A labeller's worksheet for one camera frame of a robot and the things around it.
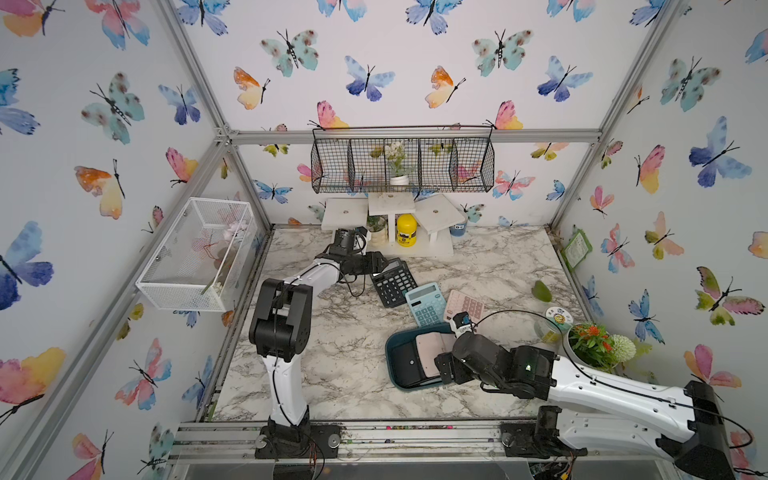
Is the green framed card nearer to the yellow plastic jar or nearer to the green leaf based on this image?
the green leaf

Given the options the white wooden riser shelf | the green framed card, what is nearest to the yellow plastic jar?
the white wooden riser shelf

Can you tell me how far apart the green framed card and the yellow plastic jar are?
598mm

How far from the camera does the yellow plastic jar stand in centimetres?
107

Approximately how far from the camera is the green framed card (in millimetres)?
1081

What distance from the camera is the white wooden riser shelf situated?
98 cm

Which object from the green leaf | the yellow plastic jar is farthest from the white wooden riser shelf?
the green leaf

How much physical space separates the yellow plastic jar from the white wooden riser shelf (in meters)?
0.02
